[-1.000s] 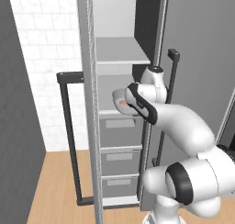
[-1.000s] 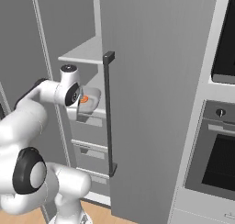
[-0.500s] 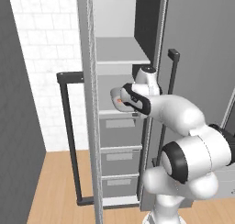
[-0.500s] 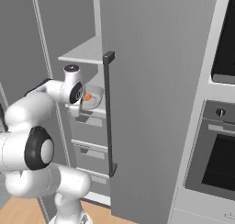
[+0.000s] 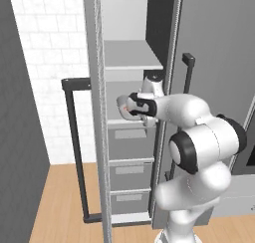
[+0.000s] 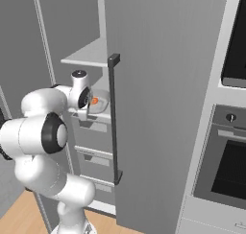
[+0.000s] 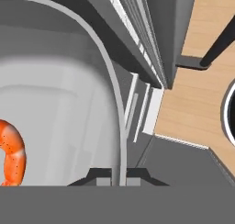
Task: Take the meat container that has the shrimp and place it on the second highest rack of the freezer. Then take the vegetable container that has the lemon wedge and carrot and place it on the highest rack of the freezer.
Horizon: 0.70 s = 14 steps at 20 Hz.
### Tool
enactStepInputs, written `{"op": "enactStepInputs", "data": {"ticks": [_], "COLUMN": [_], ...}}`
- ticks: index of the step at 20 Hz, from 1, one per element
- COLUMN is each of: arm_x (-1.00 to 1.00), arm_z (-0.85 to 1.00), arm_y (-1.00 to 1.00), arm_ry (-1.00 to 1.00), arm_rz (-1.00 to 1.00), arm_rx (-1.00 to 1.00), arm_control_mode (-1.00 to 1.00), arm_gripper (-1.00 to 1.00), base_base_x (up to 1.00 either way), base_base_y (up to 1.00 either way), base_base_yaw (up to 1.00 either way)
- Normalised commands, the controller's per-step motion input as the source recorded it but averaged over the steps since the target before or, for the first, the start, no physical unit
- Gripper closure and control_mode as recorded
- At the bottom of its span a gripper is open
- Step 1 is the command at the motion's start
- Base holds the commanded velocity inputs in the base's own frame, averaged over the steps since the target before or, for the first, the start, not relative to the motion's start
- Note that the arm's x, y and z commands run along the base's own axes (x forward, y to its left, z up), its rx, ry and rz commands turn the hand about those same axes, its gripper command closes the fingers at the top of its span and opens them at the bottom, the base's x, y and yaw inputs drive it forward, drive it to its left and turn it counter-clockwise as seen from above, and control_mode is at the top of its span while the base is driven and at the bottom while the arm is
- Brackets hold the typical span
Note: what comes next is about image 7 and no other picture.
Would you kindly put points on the clear grey meat container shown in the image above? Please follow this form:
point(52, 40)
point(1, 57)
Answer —
point(61, 111)

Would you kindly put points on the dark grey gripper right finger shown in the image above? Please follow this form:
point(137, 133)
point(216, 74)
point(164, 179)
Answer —
point(137, 174)

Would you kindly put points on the white freezer rack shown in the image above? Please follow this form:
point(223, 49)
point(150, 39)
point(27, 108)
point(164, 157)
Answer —
point(153, 111)

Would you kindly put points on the round black white object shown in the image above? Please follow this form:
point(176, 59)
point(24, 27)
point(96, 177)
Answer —
point(228, 114)

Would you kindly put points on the orange shrimp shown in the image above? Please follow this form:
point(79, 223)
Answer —
point(15, 154)

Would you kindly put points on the black slanted leg with foot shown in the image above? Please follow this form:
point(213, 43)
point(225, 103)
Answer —
point(218, 47)

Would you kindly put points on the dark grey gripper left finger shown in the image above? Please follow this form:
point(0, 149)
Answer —
point(98, 174)

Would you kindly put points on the grey fridge freezer body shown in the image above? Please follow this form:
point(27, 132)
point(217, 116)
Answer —
point(183, 163)

